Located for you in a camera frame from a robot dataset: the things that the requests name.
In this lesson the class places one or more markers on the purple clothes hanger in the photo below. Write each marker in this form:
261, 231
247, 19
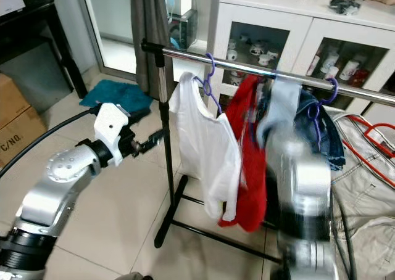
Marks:
334, 90
208, 87

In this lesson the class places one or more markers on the dark cloth bundle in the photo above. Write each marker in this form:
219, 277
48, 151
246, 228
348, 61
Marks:
345, 5

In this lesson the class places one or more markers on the white t-shirt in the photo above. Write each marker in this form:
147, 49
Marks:
207, 144

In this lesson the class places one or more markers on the printed cardboard box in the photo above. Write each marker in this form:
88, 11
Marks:
21, 138

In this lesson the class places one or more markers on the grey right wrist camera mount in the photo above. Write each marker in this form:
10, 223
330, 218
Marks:
284, 107

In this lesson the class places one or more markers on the blue denim jeans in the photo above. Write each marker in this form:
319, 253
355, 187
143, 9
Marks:
330, 138

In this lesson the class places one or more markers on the teal floor rug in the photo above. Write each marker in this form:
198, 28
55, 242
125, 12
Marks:
114, 96

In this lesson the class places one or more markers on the grey curtain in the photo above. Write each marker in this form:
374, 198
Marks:
148, 39

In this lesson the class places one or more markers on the red t-shirt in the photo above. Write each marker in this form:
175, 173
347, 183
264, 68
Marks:
250, 169

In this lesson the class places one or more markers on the silver framed glass door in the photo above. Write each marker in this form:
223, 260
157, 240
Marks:
105, 21

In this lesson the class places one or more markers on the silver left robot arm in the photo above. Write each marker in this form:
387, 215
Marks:
62, 193

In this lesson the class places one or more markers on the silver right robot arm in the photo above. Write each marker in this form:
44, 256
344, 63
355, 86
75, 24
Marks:
308, 200

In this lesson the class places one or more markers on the black chrome clothes rack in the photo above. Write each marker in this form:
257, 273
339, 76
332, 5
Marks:
163, 119

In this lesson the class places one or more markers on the red clothes hanger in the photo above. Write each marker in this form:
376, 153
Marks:
370, 130

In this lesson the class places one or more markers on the glass aquarium tank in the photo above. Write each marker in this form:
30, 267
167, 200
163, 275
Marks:
182, 21

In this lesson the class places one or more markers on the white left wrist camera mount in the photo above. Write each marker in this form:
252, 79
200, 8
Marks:
111, 129

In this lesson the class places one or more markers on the black desk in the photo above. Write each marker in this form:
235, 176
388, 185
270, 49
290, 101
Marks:
31, 18

